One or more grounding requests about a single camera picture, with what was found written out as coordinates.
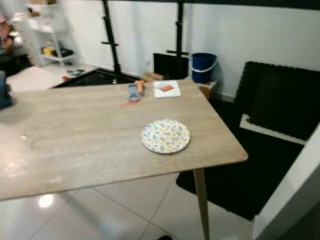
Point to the floral round plate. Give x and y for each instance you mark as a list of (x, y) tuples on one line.
[(165, 136)]

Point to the red snack packet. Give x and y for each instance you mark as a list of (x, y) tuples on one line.
[(167, 89)]

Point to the white rectangular tray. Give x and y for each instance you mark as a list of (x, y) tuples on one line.
[(176, 94)]

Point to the blue-grey desk device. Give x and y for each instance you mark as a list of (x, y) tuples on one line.
[(4, 92)]

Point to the white shelf unit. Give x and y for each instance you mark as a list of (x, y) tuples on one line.
[(55, 58)]

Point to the yellow box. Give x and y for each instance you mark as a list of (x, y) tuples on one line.
[(49, 51)]

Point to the black flat case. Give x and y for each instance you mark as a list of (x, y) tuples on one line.
[(64, 52)]

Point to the black rack base platform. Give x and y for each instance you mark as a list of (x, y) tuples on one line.
[(97, 79)]

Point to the black flat panel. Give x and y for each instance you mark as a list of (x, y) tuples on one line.
[(170, 66)]

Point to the small wooden box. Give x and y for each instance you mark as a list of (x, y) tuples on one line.
[(207, 87)]

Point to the large black floor mat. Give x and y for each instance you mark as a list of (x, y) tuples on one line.
[(240, 185)]

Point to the black foam mat stack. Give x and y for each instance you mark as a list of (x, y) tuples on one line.
[(285, 100)]

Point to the black rack post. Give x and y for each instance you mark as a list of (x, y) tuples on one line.
[(111, 35), (180, 25)]

